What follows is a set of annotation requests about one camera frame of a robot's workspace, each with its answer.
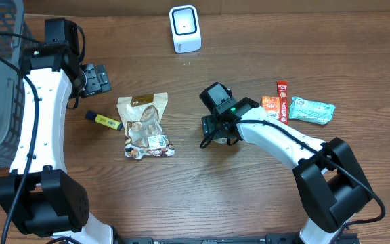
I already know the brown white snack pouch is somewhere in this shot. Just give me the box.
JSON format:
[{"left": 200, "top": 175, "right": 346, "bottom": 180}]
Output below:
[{"left": 116, "top": 92, "right": 175, "bottom": 160}]

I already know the teal white tissue pack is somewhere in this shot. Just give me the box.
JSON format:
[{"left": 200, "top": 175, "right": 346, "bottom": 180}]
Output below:
[{"left": 288, "top": 96, "right": 336, "bottom": 125}]

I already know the yellow glue stick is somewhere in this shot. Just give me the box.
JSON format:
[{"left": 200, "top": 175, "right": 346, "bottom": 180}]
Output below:
[{"left": 85, "top": 110, "right": 123, "bottom": 131}]

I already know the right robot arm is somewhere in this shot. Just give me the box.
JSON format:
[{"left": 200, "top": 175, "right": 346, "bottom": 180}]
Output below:
[{"left": 200, "top": 82, "right": 373, "bottom": 243}]

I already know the orange snack packet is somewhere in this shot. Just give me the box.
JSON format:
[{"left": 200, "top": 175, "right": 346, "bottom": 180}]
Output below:
[{"left": 261, "top": 96, "right": 280, "bottom": 119}]

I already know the grey tape roll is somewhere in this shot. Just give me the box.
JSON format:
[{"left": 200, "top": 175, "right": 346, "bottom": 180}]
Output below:
[{"left": 213, "top": 136, "right": 228, "bottom": 144}]

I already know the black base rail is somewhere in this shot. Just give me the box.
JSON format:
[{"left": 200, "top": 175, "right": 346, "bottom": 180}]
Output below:
[{"left": 113, "top": 233, "right": 362, "bottom": 244}]

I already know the red white snack bar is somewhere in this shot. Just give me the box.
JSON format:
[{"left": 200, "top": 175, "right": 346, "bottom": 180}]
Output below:
[{"left": 277, "top": 80, "right": 288, "bottom": 125}]

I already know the white barcode scanner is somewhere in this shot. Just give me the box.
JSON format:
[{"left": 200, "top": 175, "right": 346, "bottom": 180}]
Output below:
[{"left": 169, "top": 5, "right": 202, "bottom": 54}]

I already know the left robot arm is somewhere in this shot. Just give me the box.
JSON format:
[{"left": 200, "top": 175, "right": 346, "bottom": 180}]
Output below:
[{"left": 0, "top": 18, "right": 118, "bottom": 243}]

